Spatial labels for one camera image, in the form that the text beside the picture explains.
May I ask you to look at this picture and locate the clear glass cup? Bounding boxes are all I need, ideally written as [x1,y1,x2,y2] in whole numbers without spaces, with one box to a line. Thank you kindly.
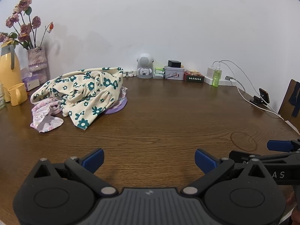
[0,83,7,110]

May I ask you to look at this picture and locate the black phone stand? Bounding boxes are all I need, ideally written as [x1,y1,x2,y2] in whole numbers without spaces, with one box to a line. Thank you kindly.
[249,95,268,109]

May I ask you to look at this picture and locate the dark blue cloth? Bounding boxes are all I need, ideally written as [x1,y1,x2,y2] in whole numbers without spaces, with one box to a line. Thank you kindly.
[288,81,300,118]

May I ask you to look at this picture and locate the white charging cable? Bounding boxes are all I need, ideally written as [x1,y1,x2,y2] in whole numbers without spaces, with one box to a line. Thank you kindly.
[218,61,300,135]
[212,60,262,94]

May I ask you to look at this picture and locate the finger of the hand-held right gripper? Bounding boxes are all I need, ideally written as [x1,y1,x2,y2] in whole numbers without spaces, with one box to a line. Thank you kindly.
[267,139,300,153]
[228,150,260,167]

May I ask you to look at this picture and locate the cream dress with teal flowers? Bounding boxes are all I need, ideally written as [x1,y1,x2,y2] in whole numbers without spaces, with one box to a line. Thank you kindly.
[30,67,125,130]

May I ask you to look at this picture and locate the grey tin box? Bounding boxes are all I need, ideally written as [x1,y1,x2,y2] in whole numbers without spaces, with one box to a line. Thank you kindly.
[163,66,185,80]

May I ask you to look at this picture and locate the yellow thermos jug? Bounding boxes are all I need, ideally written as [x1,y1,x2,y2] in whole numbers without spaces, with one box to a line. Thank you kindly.
[0,41,23,102]

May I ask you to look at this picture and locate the purple round pad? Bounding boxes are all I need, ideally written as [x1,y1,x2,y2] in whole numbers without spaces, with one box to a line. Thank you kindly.
[102,96,128,115]

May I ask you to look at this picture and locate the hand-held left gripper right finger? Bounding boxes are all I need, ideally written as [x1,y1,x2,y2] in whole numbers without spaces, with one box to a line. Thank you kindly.
[182,149,273,196]

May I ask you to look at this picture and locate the person's right hand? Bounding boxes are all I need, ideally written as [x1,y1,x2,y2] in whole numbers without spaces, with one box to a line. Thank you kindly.
[286,190,300,225]

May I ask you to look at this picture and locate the dried rose bouquet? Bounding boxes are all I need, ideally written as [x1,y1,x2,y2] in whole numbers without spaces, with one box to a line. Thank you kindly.
[0,0,55,51]

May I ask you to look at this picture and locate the purple tissue box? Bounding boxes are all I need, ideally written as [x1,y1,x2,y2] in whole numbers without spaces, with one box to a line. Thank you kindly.
[21,68,40,91]

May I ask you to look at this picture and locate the yellow mug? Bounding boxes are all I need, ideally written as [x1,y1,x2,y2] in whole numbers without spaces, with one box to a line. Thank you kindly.
[8,83,29,106]

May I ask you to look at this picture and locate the green spray bottle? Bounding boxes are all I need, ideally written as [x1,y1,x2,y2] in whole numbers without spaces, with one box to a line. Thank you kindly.
[212,64,222,87]

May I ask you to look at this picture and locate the dark box with white print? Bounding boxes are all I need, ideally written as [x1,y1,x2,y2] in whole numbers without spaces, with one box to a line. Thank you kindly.
[183,72,205,83]

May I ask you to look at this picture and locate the knitted pink vase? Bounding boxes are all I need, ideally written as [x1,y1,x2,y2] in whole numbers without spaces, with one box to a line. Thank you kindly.
[28,46,48,85]

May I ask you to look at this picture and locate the white power strip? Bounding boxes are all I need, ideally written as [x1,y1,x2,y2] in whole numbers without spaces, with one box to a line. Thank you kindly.
[204,76,237,87]

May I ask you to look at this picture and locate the white astronaut speaker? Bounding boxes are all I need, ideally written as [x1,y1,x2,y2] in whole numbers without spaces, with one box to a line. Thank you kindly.
[136,53,154,79]

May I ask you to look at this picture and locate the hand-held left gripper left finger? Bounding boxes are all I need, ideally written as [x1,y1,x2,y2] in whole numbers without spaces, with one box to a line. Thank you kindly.
[23,148,118,196]

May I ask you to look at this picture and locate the phone holder clip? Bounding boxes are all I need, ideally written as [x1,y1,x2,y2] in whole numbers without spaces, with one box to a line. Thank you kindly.
[258,88,270,105]

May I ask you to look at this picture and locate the green and white small box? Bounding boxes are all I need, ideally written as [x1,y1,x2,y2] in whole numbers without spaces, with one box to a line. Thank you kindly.
[153,67,166,79]

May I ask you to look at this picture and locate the pink floral garment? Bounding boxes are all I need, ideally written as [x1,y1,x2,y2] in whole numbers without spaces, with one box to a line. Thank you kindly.
[30,86,128,133]

